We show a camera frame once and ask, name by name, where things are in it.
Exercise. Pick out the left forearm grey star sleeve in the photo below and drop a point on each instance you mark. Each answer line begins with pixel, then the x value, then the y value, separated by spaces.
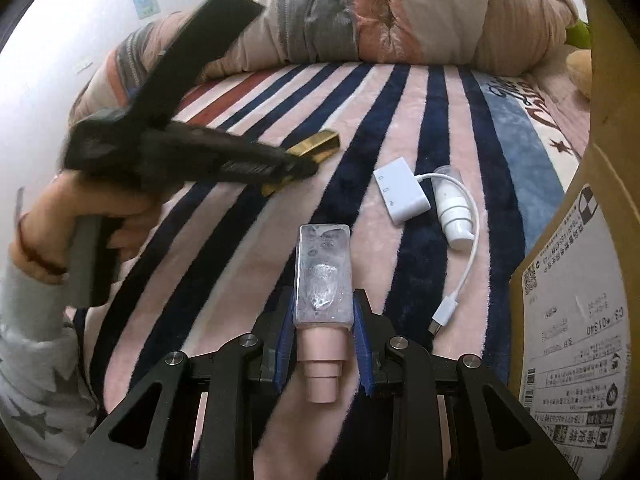
pixel 45 404

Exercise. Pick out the orange plush toy pillow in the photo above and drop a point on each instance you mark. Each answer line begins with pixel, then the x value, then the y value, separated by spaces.
pixel 579 69

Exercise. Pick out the green plush toy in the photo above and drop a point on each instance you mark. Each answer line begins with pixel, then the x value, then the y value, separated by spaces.
pixel 579 35

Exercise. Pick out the gold rectangular box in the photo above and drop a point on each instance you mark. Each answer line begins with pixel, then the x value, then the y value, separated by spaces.
pixel 318 148

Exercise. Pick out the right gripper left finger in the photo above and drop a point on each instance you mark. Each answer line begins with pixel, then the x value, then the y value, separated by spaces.
pixel 278 344

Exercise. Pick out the person's left hand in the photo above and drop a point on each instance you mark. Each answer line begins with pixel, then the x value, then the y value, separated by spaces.
pixel 64 225

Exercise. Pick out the striped plush bed blanket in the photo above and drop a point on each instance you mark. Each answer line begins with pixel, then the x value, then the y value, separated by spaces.
pixel 174 356

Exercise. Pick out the brown cardboard box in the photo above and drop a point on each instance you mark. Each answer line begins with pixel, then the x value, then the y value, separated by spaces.
pixel 575 297

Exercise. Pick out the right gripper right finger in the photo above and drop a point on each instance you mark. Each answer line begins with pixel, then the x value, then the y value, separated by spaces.
pixel 371 334

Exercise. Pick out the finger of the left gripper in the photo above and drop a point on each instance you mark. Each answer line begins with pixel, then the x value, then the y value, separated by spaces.
pixel 195 154

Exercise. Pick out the clear bottle pink cap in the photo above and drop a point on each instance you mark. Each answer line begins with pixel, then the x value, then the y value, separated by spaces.
pixel 323 312

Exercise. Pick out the rolled striped quilt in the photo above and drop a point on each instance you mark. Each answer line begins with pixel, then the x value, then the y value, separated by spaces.
pixel 500 37

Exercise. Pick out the blue wall poster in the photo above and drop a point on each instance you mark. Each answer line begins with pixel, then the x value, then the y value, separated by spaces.
pixel 146 8

